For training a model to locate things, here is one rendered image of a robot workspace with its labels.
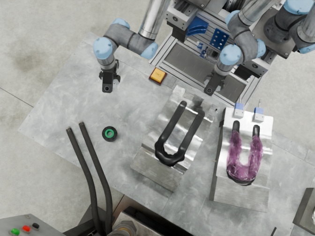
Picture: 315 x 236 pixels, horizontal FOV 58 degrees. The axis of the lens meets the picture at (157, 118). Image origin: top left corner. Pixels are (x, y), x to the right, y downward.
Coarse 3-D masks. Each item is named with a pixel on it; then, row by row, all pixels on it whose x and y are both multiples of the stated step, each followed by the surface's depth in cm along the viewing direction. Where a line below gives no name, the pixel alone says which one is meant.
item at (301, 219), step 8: (312, 192) 142; (304, 200) 145; (312, 200) 141; (304, 208) 141; (312, 208) 140; (296, 216) 144; (304, 216) 139; (312, 216) 141; (296, 224) 142; (304, 224) 138; (312, 224) 138; (312, 232) 139
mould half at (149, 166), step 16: (176, 96) 150; (160, 112) 149; (192, 112) 149; (208, 112) 149; (160, 128) 144; (176, 128) 146; (208, 128) 147; (144, 144) 139; (176, 144) 140; (192, 144) 143; (144, 160) 144; (192, 160) 138; (160, 176) 142; (176, 176) 143
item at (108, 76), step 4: (104, 72) 128; (108, 72) 128; (112, 72) 128; (104, 76) 128; (108, 76) 128; (112, 76) 128; (104, 80) 128; (108, 80) 128; (112, 80) 129; (104, 84) 129; (108, 84) 129; (112, 84) 131; (104, 88) 129; (108, 88) 129; (104, 92) 130; (108, 92) 130
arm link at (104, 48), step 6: (96, 42) 111; (102, 42) 111; (108, 42) 111; (96, 48) 110; (102, 48) 111; (108, 48) 111; (114, 48) 116; (96, 54) 113; (102, 54) 111; (108, 54) 113; (102, 60) 116; (108, 60) 117
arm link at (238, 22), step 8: (256, 0) 108; (264, 0) 105; (272, 0) 105; (248, 8) 111; (256, 8) 109; (264, 8) 108; (232, 16) 119; (240, 16) 115; (248, 16) 113; (256, 16) 112; (232, 24) 119; (240, 24) 117; (248, 24) 116; (232, 32) 120; (240, 32) 117
